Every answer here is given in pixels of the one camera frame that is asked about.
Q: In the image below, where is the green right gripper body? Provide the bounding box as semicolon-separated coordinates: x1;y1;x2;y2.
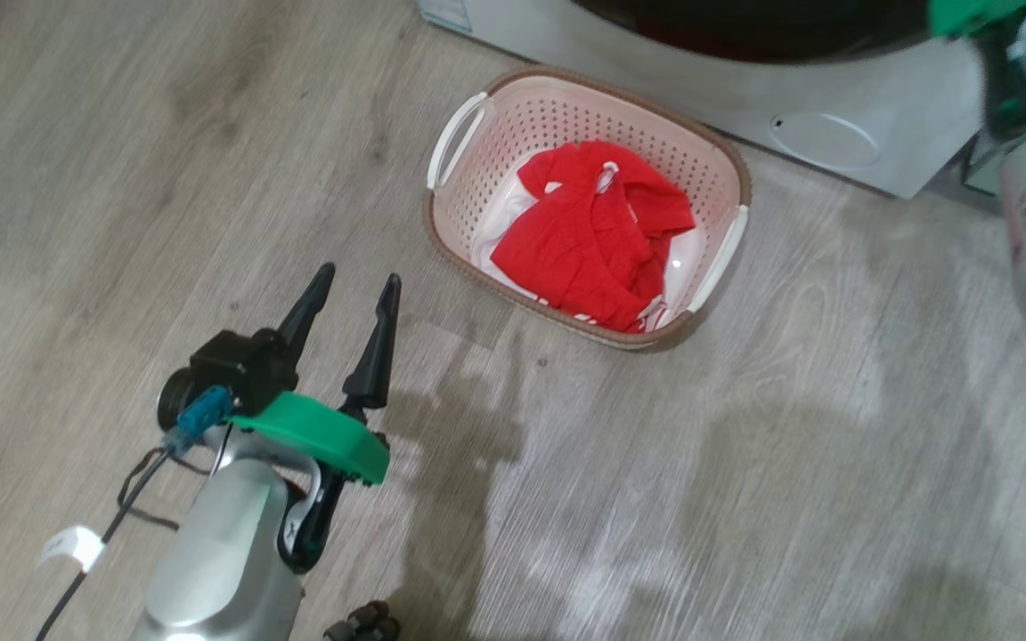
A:
927;0;1026;38

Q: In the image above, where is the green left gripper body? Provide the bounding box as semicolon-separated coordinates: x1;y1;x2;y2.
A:
230;392;389;573

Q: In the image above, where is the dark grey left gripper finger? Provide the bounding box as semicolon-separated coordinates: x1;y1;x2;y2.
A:
341;272;403;424
276;263;337;362

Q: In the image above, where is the dark round washing machine door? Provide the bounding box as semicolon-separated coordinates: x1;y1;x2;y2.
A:
571;0;934;65

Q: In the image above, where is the red and white garment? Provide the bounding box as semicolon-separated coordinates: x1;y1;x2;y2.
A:
470;140;705;335

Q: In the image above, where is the white front-loading washing machine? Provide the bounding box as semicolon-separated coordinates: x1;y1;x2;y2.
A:
415;0;986;199

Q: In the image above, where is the cream perforated laundry basket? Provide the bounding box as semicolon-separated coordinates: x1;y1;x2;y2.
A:
424;64;753;351

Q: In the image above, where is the pale green cabinet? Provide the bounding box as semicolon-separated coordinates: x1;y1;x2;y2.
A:
963;134;1008;195

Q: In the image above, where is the blue left camera connector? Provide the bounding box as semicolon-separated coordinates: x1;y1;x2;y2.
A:
164;385;234;450

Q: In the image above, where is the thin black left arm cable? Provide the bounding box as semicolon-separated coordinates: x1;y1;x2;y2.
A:
32;445;220;641

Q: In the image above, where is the white cable tag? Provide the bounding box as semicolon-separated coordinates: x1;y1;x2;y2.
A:
39;525;106;573

